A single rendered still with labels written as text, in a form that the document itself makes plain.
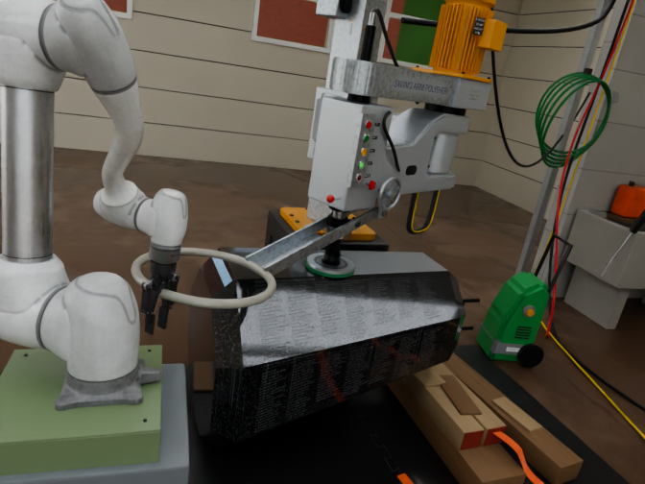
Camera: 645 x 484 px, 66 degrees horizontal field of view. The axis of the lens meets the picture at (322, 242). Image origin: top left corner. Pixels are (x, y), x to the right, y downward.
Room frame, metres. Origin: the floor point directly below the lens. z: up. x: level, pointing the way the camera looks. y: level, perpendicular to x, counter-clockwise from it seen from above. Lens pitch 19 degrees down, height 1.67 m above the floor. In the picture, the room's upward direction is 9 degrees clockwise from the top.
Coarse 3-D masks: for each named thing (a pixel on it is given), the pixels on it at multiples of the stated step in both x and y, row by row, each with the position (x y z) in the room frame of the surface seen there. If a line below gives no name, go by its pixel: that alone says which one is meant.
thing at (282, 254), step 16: (368, 208) 2.19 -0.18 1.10; (320, 224) 2.04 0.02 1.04; (352, 224) 2.03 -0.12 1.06; (288, 240) 1.91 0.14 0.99; (304, 240) 1.96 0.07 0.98; (320, 240) 1.89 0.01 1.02; (256, 256) 1.79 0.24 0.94; (272, 256) 1.84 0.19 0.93; (288, 256) 1.77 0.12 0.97; (304, 256) 1.83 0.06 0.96; (272, 272) 1.71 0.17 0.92
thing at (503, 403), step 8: (496, 400) 2.29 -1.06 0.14; (504, 400) 2.30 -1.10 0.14; (504, 408) 2.23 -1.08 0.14; (512, 408) 2.24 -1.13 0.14; (512, 416) 2.18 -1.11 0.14; (520, 416) 2.19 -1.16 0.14; (528, 416) 2.20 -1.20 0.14; (520, 424) 2.13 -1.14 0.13; (528, 424) 2.13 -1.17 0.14; (536, 424) 2.14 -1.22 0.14
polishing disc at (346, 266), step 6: (312, 258) 2.05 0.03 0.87; (318, 258) 2.06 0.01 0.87; (342, 258) 2.11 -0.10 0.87; (312, 264) 1.99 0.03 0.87; (318, 264) 2.00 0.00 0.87; (324, 264) 2.01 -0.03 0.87; (342, 264) 2.04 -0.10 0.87; (348, 264) 2.06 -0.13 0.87; (318, 270) 1.96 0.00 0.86; (324, 270) 1.95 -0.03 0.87; (330, 270) 1.95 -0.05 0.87; (336, 270) 1.97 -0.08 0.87; (342, 270) 1.98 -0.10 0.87; (348, 270) 1.99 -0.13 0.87
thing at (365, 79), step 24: (336, 72) 1.97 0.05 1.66; (360, 72) 1.93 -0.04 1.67; (384, 72) 1.97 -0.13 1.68; (408, 72) 2.08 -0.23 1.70; (360, 96) 2.01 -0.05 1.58; (384, 96) 1.99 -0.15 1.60; (408, 96) 2.11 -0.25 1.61; (432, 96) 2.24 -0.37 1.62; (456, 96) 2.37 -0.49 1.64; (480, 96) 2.53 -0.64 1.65
